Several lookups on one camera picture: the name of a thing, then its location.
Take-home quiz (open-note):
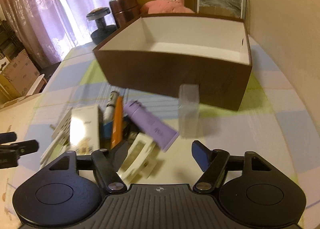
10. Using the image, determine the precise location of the orange pen-shaped tool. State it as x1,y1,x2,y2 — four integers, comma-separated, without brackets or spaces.
111,96,123,149

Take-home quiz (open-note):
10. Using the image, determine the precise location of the small white dropper bottle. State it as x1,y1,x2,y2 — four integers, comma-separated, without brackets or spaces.
103,91,119,124

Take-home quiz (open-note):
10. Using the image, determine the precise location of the blue white cream tube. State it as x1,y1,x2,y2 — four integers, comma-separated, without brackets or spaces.
102,121,113,141

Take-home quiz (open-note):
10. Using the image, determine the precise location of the white gold rectangular box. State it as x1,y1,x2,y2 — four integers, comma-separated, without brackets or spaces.
69,104,100,155

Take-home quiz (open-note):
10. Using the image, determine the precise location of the white plastic comb-like item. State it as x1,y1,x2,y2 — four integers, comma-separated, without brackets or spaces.
40,108,72,167

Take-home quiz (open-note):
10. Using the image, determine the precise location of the purple cream tube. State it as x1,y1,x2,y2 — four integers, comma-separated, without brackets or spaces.
124,101,179,152

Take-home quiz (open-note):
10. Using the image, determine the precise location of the cardboard carton on floor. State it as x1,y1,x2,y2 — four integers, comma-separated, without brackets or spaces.
1,49,40,99

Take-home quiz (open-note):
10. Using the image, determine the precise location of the clear plastic small box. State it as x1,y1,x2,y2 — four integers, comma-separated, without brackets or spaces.
178,84,200,138

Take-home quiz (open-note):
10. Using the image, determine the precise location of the checkered pastel tablecloth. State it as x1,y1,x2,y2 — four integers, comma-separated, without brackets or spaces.
1,40,319,228

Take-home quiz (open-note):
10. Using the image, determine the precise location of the brown cardboard storage box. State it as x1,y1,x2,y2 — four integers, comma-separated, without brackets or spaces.
93,13,252,111

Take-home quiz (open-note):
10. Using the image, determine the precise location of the pink sheer curtain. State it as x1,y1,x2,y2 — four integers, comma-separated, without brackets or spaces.
1,0,110,68

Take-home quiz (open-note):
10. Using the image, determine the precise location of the glass dome lamp dark base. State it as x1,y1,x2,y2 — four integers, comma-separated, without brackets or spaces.
86,7,117,45

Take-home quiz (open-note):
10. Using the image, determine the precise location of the brown metal thermos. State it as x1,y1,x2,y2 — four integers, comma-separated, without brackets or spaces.
109,0,140,28

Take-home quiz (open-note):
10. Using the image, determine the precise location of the framed grey picture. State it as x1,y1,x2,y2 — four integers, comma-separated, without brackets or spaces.
196,0,247,19

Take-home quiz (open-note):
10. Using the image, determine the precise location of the pink starfish plush toy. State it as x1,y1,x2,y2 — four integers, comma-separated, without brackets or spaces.
140,0,194,14

